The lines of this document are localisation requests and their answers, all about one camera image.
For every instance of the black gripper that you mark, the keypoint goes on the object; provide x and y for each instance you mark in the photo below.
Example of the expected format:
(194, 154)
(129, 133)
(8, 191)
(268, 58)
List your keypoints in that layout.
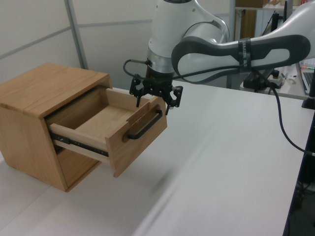
(157, 82)

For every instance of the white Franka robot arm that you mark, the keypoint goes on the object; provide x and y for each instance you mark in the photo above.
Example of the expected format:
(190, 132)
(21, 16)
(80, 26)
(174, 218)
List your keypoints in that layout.
(167, 24)

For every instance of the black electronics box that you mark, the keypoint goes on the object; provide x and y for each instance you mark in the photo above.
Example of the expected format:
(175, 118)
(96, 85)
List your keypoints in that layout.
(252, 82)

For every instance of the wooden cabinet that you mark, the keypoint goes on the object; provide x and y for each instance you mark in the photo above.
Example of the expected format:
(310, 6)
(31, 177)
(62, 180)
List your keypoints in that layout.
(49, 83)

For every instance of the grey emergency stop button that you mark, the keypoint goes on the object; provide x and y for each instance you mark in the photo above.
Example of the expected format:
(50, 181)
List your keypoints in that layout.
(276, 79)

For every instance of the small white desk item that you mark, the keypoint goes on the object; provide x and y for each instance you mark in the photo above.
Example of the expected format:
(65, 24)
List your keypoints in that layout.
(291, 79)

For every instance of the grey desk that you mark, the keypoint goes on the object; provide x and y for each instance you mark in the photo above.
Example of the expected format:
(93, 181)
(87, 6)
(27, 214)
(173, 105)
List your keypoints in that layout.
(292, 92)

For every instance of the silver laptop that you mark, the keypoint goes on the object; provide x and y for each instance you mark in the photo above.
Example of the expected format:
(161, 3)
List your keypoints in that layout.
(307, 78)

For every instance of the black stand pole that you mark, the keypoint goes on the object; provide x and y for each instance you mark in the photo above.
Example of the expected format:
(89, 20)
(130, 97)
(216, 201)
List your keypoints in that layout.
(299, 196)

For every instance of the black drawer slide rail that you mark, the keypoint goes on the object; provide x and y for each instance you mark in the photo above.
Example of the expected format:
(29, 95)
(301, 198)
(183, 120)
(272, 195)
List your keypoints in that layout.
(81, 145)

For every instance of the grey partition post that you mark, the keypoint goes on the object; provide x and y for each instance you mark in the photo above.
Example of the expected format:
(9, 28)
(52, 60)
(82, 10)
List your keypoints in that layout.
(76, 34)

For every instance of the grey metal shelf post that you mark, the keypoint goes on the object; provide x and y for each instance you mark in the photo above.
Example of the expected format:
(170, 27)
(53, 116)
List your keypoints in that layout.
(233, 19)

